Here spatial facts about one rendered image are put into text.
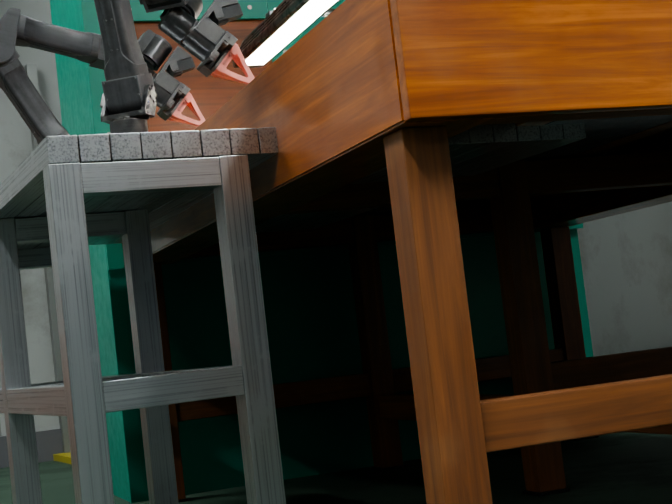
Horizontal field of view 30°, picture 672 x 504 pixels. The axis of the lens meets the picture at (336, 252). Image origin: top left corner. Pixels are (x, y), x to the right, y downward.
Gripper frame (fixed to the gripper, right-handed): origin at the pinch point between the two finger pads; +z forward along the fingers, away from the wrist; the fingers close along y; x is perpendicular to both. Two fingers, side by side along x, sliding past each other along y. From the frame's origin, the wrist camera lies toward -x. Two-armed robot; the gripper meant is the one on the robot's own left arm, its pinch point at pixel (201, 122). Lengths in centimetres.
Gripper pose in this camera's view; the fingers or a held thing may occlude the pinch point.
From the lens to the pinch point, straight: 283.0
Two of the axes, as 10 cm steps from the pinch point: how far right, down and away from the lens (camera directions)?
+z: 7.9, 5.7, 2.2
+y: -3.3, 1.0, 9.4
